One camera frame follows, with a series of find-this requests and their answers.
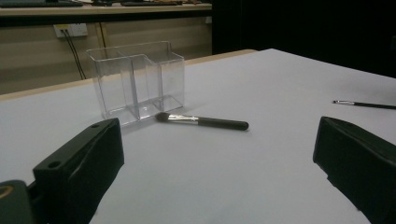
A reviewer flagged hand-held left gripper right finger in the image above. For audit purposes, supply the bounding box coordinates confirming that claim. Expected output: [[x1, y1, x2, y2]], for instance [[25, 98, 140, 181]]
[[312, 116, 396, 224]]

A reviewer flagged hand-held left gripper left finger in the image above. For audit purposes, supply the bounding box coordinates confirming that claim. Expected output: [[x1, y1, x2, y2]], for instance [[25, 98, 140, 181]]
[[32, 117, 125, 224]]

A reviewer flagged thin black makeup brush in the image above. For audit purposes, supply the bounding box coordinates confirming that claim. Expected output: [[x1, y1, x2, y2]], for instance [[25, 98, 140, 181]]
[[332, 99, 396, 110]]

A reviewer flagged clear acrylic organizer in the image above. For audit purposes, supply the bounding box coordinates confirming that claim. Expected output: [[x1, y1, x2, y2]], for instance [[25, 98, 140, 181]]
[[85, 40, 186, 127]]

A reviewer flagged large black makeup brush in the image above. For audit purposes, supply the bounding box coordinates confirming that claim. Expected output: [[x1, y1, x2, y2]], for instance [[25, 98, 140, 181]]
[[154, 111, 250, 132]]

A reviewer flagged wooden table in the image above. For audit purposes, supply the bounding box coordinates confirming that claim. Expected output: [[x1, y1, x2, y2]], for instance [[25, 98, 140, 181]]
[[0, 49, 258, 103]]

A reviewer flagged white table cover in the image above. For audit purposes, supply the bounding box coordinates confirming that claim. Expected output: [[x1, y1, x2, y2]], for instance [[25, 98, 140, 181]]
[[0, 48, 396, 224]]

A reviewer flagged black curtain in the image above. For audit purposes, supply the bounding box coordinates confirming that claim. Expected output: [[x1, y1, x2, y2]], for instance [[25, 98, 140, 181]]
[[211, 0, 396, 78]]

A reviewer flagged beige background desk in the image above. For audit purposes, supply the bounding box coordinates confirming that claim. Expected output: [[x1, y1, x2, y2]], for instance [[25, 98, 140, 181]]
[[0, 2, 213, 27]]

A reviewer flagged dark flat object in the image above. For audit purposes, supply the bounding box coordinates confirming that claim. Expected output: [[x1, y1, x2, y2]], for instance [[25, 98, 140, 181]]
[[0, 0, 84, 8], [120, 0, 183, 7]]

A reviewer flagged black power cable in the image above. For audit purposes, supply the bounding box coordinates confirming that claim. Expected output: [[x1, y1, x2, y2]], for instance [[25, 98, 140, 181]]
[[60, 29, 88, 81]]

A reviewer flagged white wall power outlet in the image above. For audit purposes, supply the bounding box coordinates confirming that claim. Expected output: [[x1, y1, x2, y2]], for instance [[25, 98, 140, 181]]
[[53, 22, 89, 38]]

